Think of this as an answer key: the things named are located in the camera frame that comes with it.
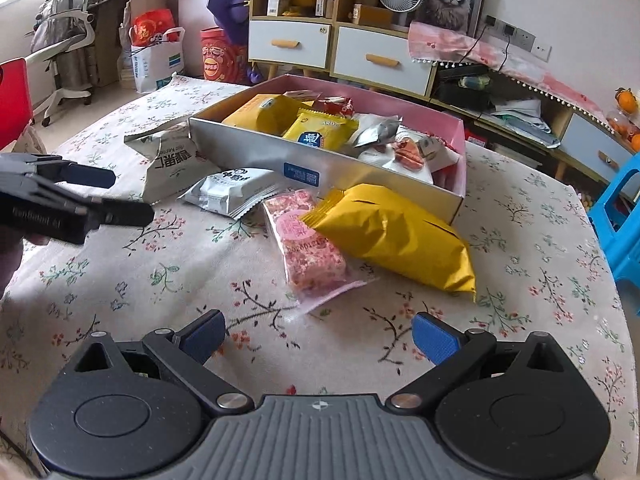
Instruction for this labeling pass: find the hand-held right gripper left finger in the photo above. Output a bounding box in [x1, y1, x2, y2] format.
[70, 309, 256, 411]

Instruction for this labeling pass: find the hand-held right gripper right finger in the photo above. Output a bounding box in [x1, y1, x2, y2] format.
[385, 311, 566, 411]

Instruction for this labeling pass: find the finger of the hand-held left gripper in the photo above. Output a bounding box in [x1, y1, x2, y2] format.
[75, 195, 156, 228]
[35, 157, 117, 190]

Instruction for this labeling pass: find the white snack bag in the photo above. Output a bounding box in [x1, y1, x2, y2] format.
[124, 121, 223, 206]

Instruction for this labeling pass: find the pink cardboard box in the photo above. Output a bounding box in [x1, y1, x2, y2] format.
[187, 74, 468, 226]

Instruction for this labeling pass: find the pink nougat packet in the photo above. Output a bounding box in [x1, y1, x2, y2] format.
[262, 187, 381, 316]

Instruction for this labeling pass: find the red plastic chair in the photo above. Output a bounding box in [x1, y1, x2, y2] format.
[0, 57, 35, 152]

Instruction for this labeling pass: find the large yellow snack bag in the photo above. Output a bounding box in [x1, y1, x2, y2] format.
[300, 183, 477, 303]

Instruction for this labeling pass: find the silver white snack packet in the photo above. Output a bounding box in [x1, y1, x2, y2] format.
[177, 167, 286, 218]

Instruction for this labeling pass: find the white office chair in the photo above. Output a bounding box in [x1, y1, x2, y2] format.
[25, 0, 98, 128]

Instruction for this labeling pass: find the white shopping bag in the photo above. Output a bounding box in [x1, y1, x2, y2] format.
[131, 26, 186, 95]

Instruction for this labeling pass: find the dark wooden desk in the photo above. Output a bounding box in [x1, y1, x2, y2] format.
[87, 0, 181, 88]

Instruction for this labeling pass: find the red gift bag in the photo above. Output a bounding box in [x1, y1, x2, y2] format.
[131, 10, 168, 46]

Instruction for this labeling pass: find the yellow snack packet white emblem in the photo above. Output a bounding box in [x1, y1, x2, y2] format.
[221, 94, 313, 137]

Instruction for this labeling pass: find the red round tin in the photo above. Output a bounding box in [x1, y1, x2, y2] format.
[200, 27, 249, 83]

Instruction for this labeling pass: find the white packet sausage picture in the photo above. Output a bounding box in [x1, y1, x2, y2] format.
[357, 137, 436, 186]

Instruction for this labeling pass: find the white red snack packet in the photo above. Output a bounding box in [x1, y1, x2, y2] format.
[395, 127, 461, 173]

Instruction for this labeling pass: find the yellow packet blue label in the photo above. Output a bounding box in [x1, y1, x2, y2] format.
[281, 107, 360, 151]

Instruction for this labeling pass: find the silver foil packet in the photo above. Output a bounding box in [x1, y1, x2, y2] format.
[352, 117, 401, 148]

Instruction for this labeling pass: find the purple cap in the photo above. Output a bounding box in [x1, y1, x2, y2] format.
[207, 0, 251, 46]

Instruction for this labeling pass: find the blue plastic stool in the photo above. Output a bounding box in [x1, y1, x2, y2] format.
[587, 152, 640, 291]

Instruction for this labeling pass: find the red candy packet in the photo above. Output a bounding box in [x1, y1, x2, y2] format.
[312, 96, 355, 117]

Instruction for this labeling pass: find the pile of white papers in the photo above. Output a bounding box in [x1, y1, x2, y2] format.
[487, 97, 561, 148]

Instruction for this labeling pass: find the black bag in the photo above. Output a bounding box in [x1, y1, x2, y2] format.
[435, 62, 493, 111]

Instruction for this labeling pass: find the low wooden cabinet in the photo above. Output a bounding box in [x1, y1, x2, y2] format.
[330, 20, 640, 196]

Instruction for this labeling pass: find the tall wooden shelf cabinet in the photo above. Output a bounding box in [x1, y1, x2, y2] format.
[247, 0, 342, 81]

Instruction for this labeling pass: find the pink cherry print cloth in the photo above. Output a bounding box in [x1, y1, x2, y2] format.
[407, 21, 608, 121]

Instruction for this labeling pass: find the brown cardboard box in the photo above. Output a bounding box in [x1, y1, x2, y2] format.
[352, 4, 393, 28]

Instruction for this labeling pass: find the framed cat picture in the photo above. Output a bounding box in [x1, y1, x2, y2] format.
[419, 0, 488, 36]

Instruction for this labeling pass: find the white drawer wooden handle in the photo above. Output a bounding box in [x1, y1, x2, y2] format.
[332, 26, 438, 97]
[248, 20, 332, 66]
[565, 112, 633, 186]

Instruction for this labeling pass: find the black power cable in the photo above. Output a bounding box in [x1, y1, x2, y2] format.
[462, 25, 511, 76]

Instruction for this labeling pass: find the wall power outlet strip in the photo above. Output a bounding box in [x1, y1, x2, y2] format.
[484, 15, 551, 58]

